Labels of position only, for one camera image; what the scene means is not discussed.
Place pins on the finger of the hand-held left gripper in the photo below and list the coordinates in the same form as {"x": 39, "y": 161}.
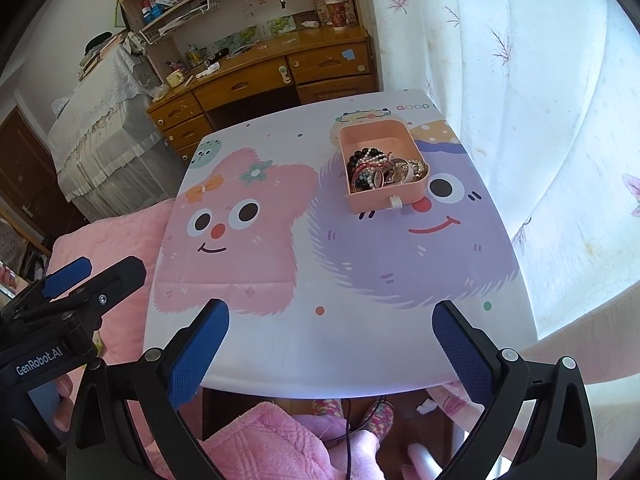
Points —
{"x": 112, "y": 285}
{"x": 67, "y": 275}

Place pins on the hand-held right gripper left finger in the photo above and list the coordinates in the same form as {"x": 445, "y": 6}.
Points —
{"x": 197, "y": 355}

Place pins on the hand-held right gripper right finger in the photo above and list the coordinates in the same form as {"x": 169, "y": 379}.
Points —
{"x": 462, "y": 355}

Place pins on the pink plastic box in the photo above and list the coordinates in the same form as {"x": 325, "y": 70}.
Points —
{"x": 370, "y": 203}

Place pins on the pink smartwatch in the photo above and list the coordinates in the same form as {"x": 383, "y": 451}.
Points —
{"x": 415, "y": 175}

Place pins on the person's left hand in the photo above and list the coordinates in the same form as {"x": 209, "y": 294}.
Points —
{"x": 64, "y": 400}

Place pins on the pink quilted blanket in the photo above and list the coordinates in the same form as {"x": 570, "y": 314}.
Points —
{"x": 115, "y": 230}

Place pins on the white crumpled tissue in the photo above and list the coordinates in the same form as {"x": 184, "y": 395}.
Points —
{"x": 428, "y": 406}

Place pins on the green packet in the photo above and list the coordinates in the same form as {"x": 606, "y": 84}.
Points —
{"x": 99, "y": 347}

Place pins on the colorful knitted slipper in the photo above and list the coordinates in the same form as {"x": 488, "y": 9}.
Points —
{"x": 327, "y": 407}
{"x": 378, "y": 417}

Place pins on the pink fleece clothing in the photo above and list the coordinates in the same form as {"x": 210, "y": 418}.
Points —
{"x": 270, "y": 445}

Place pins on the brown wooden cabinet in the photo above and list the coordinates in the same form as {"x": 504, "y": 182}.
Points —
{"x": 25, "y": 160}

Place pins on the white lace cover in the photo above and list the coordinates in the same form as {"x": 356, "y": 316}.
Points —
{"x": 110, "y": 125}

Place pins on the yellow box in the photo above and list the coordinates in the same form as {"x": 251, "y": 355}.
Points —
{"x": 176, "y": 78}

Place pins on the stack of books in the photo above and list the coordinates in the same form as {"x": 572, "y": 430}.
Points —
{"x": 100, "y": 60}

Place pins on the black hat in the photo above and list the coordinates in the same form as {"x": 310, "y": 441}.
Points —
{"x": 99, "y": 41}

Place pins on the white leaf print curtain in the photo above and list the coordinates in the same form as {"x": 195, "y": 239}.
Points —
{"x": 500, "y": 85}

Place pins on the wooden desk with drawers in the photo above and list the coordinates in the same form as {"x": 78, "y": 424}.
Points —
{"x": 320, "y": 65}

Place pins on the white tube bottle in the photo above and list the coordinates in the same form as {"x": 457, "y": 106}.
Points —
{"x": 310, "y": 24}

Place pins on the wooden desk shelf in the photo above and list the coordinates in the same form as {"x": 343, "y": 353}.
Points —
{"x": 300, "y": 10}

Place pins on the red patterned cup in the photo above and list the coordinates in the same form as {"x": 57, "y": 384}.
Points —
{"x": 336, "y": 12}

